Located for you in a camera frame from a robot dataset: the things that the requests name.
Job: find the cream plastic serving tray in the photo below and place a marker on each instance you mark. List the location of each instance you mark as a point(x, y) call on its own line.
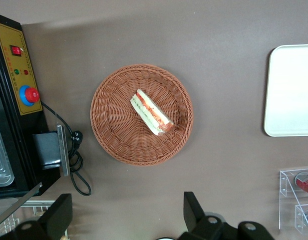
point(291, 95)

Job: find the red emergency stop button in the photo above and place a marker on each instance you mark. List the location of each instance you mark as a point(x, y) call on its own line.
point(31, 95)

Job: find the red rocker power switch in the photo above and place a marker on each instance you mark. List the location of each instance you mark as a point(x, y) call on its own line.
point(15, 50)

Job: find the black sealing machine yellow panel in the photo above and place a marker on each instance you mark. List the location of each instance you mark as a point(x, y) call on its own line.
point(9, 105)

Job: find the black power plug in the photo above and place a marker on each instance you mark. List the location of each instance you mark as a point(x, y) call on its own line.
point(77, 137)

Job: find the triangle sandwich with tomato filling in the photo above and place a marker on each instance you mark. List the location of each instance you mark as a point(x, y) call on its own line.
point(148, 111)

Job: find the round brown wicker basket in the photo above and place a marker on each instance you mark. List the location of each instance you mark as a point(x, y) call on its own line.
point(118, 130)

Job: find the metal machine lever bar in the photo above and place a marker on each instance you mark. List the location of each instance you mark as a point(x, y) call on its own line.
point(16, 203)

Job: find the red cola bottle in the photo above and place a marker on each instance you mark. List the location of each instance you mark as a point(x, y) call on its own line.
point(306, 183)

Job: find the clear acrylic bottle rack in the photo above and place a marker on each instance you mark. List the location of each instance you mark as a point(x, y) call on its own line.
point(283, 185)

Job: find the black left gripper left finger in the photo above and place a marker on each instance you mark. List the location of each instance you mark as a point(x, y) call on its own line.
point(56, 217)

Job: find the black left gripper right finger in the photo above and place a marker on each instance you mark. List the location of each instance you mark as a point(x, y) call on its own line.
point(195, 215)

